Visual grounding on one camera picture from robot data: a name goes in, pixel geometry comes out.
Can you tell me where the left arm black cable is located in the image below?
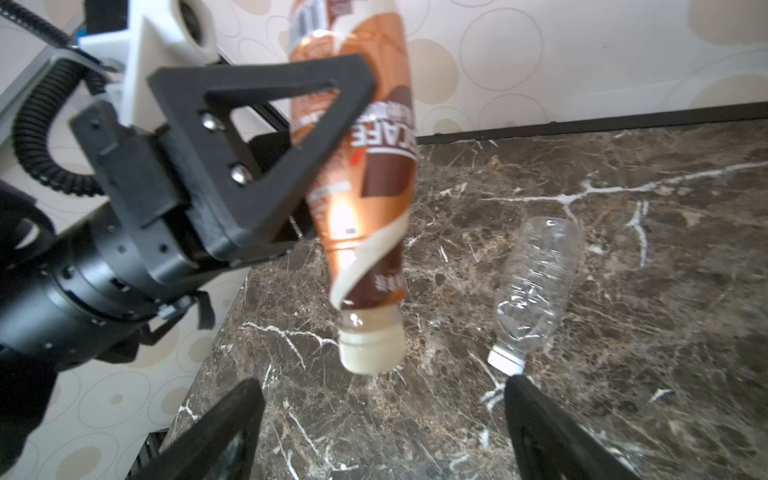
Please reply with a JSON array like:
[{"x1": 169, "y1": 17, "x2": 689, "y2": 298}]
[{"x1": 0, "y1": 0, "x2": 109, "y2": 198}]

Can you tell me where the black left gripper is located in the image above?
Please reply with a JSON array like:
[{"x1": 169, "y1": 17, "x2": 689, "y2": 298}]
[{"x1": 1, "y1": 101, "x2": 252, "y2": 372}]

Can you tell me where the brown tea bottle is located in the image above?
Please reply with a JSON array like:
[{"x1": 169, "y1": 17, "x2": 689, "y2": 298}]
[{"x1": 289, "y1": 1, "x2": 418, "y2": 375}]

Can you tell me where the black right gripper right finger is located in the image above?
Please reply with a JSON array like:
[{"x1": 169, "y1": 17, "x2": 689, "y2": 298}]
[{"x1": 504, "y1": 375, "x2": 638, "y2": 480}]

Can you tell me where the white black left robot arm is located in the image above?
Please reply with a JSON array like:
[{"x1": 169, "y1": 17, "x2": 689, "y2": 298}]
[{"x1": 1, "y1": 55, "x2": 376, "y2": 470}]

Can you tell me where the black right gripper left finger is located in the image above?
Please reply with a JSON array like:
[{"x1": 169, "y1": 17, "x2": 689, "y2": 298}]
[{"x1": 136, "y1": 378, "x2": 266, "y2": 479}]

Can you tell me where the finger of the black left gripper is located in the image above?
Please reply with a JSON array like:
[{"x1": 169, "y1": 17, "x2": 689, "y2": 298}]
[
  {"x1": 248, "y1": 131, "x2": 318, "y2": 240},
  {"x1": 148, "y1": 54, "x2": 376, "y2": 261}
]

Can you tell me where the clear crushed unlabeled bottle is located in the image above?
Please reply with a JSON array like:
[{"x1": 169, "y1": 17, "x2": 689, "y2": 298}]
[{"x1": 487, "y1": 217, "x2": 583, "y2": 376}]

